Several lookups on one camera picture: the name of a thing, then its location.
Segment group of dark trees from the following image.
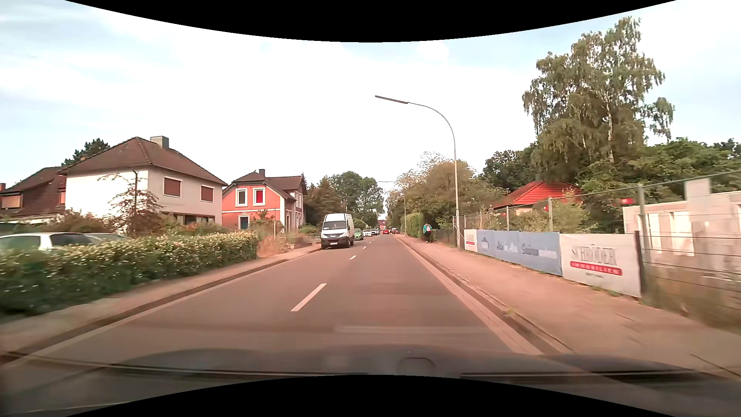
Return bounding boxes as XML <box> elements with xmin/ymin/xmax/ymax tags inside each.
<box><xmin>304</xmin><ymin>170</ymin><xmax>385</xmax><ymax>228</ymax></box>

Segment white van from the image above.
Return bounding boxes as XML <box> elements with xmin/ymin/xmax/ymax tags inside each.
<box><xmin>320</xmin><ymin>212</ymin><xmax>355</xmax><ymax>250</ymax></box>

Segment row of trees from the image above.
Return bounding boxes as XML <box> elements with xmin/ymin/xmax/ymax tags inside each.
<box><xmin>385</xmin><ymin>152</ymin><xmax>504</xmax><ymax>238</ymax></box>

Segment grey asphalt road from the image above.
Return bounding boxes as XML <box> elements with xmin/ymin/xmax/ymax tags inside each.
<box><xmin>0</xmin><ymin>233</ymin><xmax>545</xmax><ymax>400</ymax></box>

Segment road markings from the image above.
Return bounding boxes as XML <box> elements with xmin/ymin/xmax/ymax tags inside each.
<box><xmin>289</xmin><ymin>234</ymin><xmax>545</xmax><ymax>355</ymax></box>

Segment red house with dark roof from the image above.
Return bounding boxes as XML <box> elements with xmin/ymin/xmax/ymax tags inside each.
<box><xmin>222</xmin><ymin>169</ymin><xmax>308</xmax><ymax>231</ymax></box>

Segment car's own bonnet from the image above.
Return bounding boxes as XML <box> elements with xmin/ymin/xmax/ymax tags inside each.
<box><xmin>0</xmin><ymin>345</ymin><xmax>741</xmax><ymax>417</ymax></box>

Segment red roofed building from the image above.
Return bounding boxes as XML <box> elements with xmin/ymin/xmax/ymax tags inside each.
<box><xmin>491</xmin><ymin>180</ymin><xmax>582</xmax><ymax>215</ymax></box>

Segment white house with brown roof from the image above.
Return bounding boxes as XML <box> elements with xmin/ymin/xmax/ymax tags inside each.
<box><xmin>58</xmin><ymin>136</ymin><xmax>228</xmax><ymax>228</ymax></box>

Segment reddish paved pavement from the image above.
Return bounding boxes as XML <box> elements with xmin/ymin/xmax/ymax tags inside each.
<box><xmin>396</xmin><ymin>234</ymin><xmax>741</xmax><ymax>380</ymax></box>

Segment reddish leafed small tree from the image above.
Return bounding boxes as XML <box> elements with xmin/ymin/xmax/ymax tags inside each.
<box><xmin>98</xmin><ymin>172</ymin><xmax>169</xmax><ymax>238</ymax></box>

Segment grey paved pavement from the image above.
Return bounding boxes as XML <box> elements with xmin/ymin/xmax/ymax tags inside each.
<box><xmin>0</xmin><ymin>243</ymin><xmax>322</xmax><ymax>354</ymax></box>

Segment tall birch tree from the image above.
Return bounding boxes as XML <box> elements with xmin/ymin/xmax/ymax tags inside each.
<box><xmin>522</xmin><ymin>16</ymin><xmax>676</xmax><ymax>180</ymax></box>

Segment flowering green hedge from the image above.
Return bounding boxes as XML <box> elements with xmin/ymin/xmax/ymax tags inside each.
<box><xmin>0</xmin><ymin>230</ymin><xmax>260</xmax><ymax>316</ymax></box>

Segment dark conifer tree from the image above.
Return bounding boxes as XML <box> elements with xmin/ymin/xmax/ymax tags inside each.
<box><xmin>61</xmin><ymin>138</ymin><xmax>112</xmax><ymax>168</ymax></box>

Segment unfinished pale block building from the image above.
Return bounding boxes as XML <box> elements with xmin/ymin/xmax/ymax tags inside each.
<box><xmin>622</xmin><ymin>178</ymin><xmax>741</xmax><ymax>279</ymax></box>

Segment white parked car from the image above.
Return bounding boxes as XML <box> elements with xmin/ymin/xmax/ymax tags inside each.
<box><xmin>0</xmin><ymin>232</ymin><xmax>131</xmax><ymax>252</ymax></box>

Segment dark brick house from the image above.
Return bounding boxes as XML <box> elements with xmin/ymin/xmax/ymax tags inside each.
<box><xmin>0</xmin><ymin>167</ymin><xmax>67</xmax><ymax>224</ymax></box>

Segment curved grey lamp post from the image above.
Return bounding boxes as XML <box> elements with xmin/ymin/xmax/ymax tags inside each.
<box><xmin>374</xmin><ymin>95</ymin><xmax>462</xmax><ymax>249</ymax></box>

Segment wire fence with banners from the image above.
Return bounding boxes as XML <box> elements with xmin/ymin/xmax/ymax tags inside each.
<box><xmin>452</xmin><ymin>171</ymin><xmax>741</xmax><ymax>328</ymax></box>

